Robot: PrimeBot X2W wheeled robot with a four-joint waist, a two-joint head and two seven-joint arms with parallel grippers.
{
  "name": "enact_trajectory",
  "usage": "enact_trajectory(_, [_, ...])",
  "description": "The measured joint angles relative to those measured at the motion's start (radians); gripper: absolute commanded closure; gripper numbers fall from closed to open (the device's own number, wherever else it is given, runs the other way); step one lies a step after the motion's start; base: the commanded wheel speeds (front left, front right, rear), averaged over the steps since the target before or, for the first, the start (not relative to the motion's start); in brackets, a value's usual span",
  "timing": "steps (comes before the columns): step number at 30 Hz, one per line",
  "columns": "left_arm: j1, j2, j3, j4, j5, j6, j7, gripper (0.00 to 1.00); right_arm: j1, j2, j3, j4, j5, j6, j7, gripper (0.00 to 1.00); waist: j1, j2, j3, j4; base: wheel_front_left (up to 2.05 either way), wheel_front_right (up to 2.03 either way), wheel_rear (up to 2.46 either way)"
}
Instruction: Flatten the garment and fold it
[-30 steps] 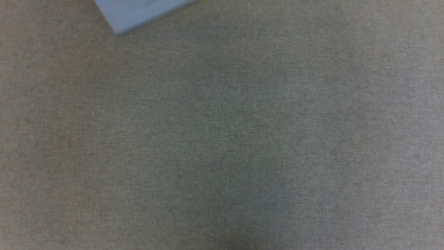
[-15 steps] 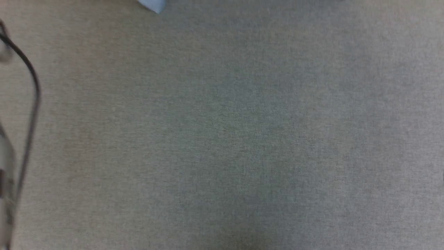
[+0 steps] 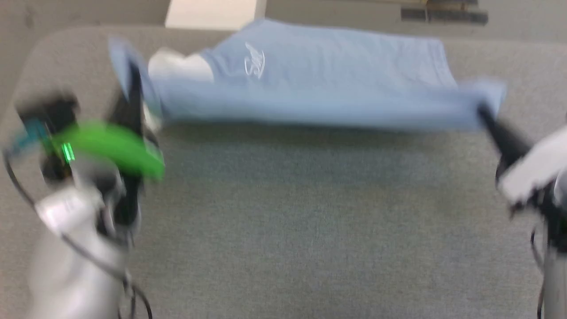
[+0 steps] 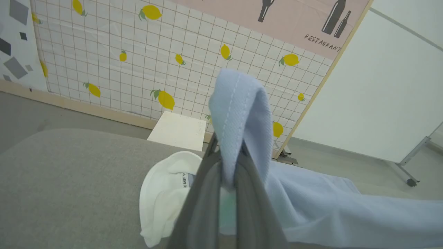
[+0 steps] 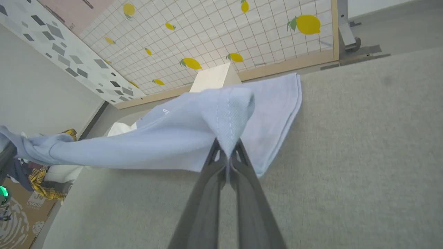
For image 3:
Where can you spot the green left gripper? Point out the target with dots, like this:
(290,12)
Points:
(115,148)

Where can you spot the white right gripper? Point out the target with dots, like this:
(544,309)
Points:
(536,168)

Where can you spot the light blue and white shirt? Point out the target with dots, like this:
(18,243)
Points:
(319,84)

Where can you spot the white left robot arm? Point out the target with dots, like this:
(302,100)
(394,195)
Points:
(75,266)

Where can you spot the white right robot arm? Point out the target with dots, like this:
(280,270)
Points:
(556,266)

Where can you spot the white box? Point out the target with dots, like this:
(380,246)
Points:
(212,13)

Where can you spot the black floor mat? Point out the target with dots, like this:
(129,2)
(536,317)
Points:
(443,15)
(452,2)

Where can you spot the grey fabric sofa seat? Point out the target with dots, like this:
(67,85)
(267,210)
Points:
(310,221)

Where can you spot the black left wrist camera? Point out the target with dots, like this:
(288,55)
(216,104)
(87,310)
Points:
(55,110)

